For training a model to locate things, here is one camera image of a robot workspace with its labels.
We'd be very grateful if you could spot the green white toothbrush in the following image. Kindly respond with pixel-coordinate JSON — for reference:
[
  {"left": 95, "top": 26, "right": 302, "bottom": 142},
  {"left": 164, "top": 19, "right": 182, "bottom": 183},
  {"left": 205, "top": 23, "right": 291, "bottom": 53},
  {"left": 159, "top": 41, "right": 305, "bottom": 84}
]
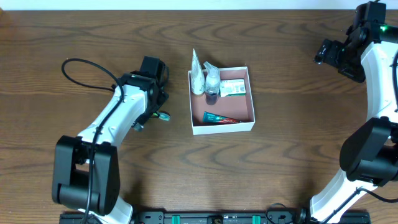
[{"left": 151, "top": 111, "right": 170, "bottom": 121}]

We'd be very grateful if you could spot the white hair product tube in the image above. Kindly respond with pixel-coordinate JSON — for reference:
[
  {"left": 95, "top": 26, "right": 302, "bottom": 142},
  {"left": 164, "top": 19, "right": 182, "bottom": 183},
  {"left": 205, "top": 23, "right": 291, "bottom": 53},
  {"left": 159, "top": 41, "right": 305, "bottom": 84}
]
[{"left": 190, "top": 49, "right": 205, "bottom": 95}]

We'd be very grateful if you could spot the clear pump bottle blue liquid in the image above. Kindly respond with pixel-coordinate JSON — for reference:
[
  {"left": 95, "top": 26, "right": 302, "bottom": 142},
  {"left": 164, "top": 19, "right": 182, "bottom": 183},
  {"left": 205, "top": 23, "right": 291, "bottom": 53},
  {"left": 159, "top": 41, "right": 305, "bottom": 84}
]
[{"left": 204, "top": 62, "right": 221, "bottom": 105}]

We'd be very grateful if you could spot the green toothpaste tube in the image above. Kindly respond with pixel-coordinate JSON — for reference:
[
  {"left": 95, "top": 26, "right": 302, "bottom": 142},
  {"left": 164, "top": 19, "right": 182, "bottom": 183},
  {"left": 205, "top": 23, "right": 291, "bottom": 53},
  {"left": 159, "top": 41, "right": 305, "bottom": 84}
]
[{"left": 202, "top": 111, "right": 243, "bottom": 124}]

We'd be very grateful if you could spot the green white soap box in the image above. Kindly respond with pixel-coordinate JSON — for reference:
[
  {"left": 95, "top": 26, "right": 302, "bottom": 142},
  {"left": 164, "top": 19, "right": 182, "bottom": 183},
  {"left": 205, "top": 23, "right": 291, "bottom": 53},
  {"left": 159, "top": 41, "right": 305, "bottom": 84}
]
[{"left": 220, "top": 78, "right": 246, "bottom": 98}]

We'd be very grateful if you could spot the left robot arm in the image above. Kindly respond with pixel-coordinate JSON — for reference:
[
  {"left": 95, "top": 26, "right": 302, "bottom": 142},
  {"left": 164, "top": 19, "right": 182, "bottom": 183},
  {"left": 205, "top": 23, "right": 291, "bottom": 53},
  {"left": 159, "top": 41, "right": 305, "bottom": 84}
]
[{"left": 52, "top": 71, "right": 169, "bottom": 223}]

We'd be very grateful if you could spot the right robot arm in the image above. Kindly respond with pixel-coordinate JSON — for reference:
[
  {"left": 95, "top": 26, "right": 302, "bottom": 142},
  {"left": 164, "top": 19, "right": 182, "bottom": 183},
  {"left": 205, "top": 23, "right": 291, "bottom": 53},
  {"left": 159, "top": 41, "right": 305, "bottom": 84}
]
[{"left": 307, "top": 20, "right": 397, "bottom": 223}]

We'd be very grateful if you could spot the white cardboard box pink inside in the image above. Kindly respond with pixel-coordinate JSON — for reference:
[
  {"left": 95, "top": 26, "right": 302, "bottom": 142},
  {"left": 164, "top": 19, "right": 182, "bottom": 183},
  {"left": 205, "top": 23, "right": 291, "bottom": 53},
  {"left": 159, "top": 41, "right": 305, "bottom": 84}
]
[{"left": 188, "top": 67, "right": 256, "bottom": 135}]

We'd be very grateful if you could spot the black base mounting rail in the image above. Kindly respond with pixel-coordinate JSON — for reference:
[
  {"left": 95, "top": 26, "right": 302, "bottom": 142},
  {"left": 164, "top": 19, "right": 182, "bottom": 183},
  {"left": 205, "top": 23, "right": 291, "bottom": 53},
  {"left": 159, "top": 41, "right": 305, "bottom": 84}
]
[{"left": 59, "top": 208, "right": 371, "bottom": 224}]

